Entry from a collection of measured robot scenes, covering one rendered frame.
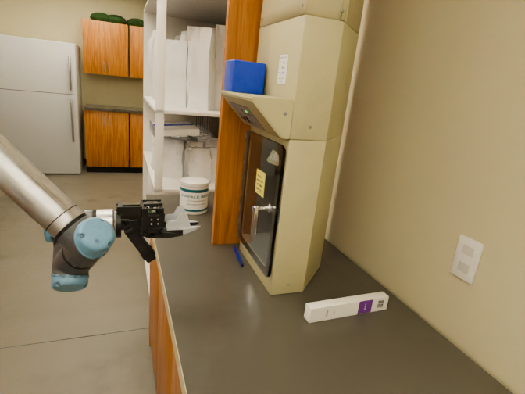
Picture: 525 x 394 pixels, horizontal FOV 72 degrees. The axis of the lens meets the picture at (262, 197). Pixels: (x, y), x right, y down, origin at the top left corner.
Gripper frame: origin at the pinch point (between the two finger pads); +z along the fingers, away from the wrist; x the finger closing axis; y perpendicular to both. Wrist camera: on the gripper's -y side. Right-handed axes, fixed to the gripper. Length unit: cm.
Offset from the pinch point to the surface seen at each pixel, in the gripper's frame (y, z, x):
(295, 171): 17.5, 25.8, -5.6
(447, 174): 20, 66, -19
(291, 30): 53, 23, 1
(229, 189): 0.9, 18.7, 31.4
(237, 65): 43.6, 13.6, 15.3
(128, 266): -115, -13, 193
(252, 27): 56, 23, 32
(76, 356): -115, -43, 94
